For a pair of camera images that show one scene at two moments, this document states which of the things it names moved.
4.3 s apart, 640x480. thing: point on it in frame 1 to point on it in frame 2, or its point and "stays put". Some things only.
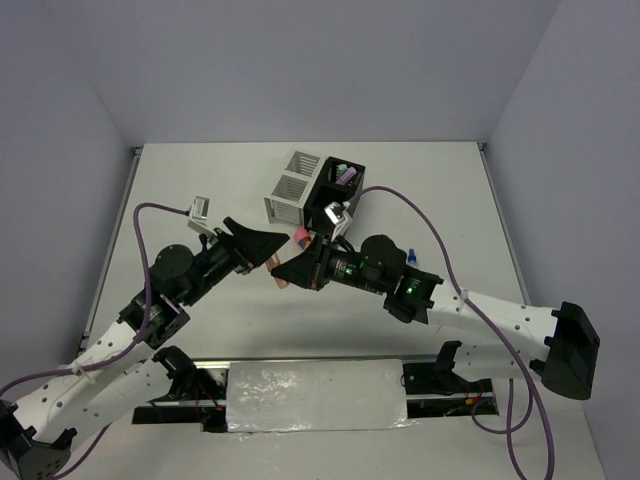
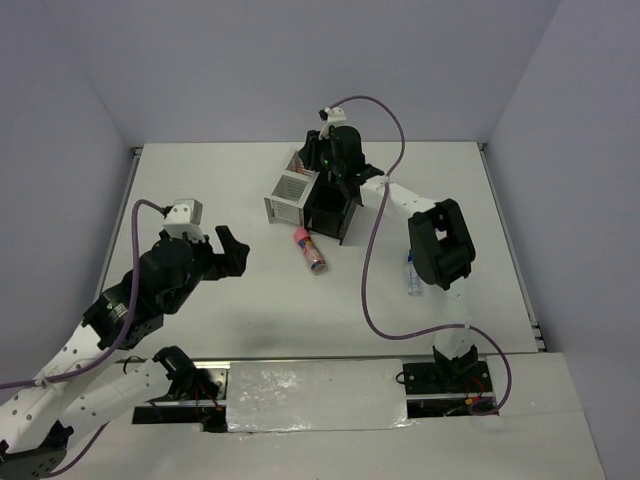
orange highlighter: x=273 y=262 to x=299 y=164
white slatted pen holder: x=285 y=206 stays put
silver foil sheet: x=321 y=395 stays put
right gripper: x=307 y=270 to x=310 y=153
